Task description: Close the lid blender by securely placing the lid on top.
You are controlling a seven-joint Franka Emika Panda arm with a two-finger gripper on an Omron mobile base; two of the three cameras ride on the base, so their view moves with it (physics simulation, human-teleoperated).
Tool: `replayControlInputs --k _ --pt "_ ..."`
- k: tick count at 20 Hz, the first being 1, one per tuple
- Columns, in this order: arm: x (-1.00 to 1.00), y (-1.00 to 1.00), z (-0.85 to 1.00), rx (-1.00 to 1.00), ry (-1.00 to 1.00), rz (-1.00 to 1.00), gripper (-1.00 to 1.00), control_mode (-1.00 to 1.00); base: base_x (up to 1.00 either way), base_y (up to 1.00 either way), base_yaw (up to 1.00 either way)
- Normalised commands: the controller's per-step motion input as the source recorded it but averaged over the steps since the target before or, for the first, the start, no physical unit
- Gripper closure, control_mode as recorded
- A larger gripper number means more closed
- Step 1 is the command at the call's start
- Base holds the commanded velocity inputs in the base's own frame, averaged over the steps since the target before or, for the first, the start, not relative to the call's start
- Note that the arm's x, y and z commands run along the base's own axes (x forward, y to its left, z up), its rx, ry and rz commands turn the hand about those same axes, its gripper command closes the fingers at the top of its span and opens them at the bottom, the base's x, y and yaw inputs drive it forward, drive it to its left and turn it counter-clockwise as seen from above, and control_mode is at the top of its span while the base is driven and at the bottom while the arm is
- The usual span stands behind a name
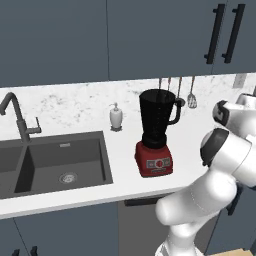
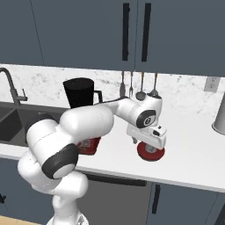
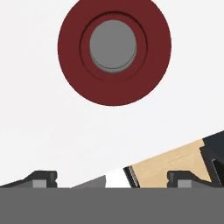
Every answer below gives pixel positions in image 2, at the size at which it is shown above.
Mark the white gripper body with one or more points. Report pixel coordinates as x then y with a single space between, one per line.
146 137

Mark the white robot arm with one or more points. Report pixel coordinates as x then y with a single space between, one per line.
85 121

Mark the red round blender lid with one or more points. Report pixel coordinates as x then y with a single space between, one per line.
146 156

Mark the black blender with red base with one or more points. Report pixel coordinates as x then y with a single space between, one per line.
79 92

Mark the hanging grey ladle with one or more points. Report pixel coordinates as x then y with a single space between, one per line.
140 94

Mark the hanging grey spoon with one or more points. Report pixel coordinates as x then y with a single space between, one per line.
154 92

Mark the hanging grey spatula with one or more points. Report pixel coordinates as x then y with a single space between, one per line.
122 88

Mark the hanging grey fork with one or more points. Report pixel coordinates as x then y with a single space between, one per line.
131 83

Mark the grey dishwasher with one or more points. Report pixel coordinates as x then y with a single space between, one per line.
117 205

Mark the pale grey cone-shaped container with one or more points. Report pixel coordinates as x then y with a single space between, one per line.
220 120

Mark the slate blue lower cupboard door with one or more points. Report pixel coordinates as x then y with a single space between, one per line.
184 208
220 214
20 190

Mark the slate blue upper cupboard door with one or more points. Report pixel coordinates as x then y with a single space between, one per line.
82 32
187 35

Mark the dark grey sink basin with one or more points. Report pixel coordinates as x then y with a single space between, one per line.
11 123

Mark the dark grey sink tap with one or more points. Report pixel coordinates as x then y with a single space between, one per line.
11 88

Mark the narrow slate blue cupboard door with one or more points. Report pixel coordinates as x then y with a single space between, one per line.
17 29

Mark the grey wall outlet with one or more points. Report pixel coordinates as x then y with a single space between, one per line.
211 84

